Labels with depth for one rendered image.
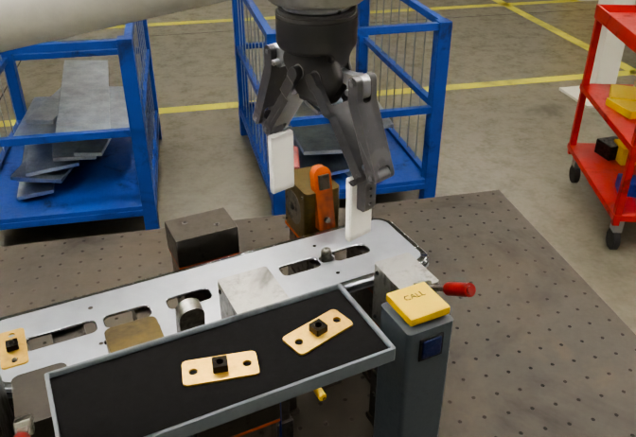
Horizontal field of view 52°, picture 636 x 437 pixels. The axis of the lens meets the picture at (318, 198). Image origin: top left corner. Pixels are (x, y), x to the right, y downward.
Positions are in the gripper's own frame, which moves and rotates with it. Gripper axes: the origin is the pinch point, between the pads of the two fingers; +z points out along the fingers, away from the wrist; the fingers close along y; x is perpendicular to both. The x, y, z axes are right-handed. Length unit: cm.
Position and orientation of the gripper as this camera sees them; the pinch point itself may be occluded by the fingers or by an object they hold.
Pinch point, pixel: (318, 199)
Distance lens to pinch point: 69.5
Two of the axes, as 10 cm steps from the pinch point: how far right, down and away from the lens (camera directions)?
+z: 0.1, 8.6, 5.0
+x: -7.7, 3.3, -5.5
